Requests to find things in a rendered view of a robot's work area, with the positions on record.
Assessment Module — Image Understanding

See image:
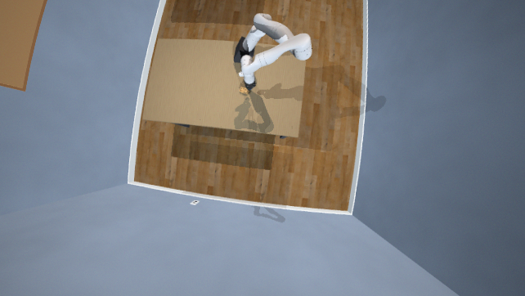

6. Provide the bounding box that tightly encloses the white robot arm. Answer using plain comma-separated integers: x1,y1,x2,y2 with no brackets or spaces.
241,13,312,80

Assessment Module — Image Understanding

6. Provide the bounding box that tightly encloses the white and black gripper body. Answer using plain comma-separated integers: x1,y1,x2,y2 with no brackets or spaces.
239,71,256,91

